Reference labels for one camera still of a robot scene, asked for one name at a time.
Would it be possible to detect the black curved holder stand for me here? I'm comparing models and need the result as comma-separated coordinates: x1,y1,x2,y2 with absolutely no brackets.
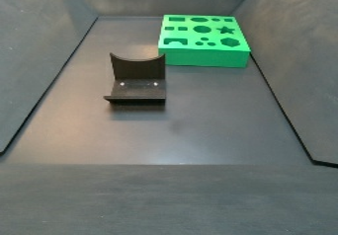
105,53,167,103

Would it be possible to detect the green shape sorter box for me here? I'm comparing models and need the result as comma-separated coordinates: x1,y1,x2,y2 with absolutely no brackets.
159,15,251,68

